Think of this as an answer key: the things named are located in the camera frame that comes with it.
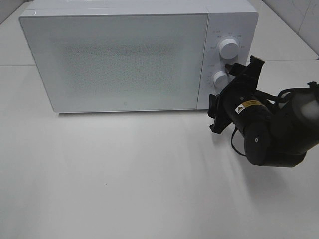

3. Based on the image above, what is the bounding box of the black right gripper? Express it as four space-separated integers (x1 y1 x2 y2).
208 56 272 134

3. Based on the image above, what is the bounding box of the white timer knob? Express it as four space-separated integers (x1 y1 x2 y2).
212 71 228 89

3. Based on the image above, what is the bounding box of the white microwave door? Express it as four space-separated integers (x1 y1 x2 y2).
20 14 208 113

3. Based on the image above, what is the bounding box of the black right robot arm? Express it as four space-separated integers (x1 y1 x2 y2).
207 56 319 167

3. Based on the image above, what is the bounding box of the upper white power knob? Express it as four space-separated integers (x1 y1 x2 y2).
218 37 240 60

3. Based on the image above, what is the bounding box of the white microwave oven body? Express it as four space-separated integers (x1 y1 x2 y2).
19 0 259 110

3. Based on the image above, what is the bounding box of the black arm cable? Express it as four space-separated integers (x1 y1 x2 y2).
230 129 247 157

